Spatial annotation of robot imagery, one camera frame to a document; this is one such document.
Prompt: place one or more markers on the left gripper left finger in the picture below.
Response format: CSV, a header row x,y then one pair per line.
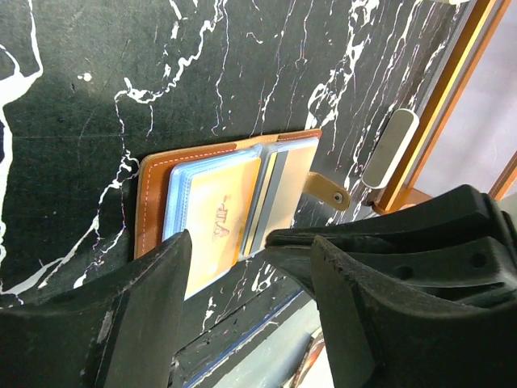
x,y
116,331

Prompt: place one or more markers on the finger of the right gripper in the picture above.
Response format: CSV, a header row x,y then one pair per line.
x,y
457,245

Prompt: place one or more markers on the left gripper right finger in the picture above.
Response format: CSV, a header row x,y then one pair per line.
x,y
382,333

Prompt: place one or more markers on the gold credit card black stripe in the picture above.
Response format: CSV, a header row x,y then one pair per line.
x,y
217,211

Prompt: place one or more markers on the brown leather card holder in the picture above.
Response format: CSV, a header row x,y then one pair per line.
x,y
165,179

